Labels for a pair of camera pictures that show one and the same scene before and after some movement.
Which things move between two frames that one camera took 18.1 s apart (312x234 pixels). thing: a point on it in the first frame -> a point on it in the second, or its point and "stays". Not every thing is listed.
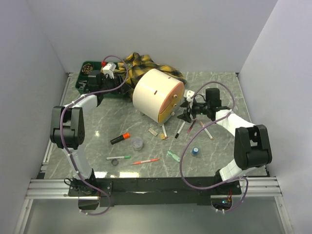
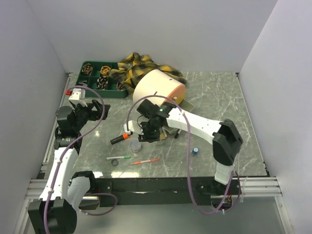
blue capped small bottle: (195, 151) stays
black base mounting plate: (152, 191) stays
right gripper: (185, 116) -> (147, 137)
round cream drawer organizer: (158, 95) stays
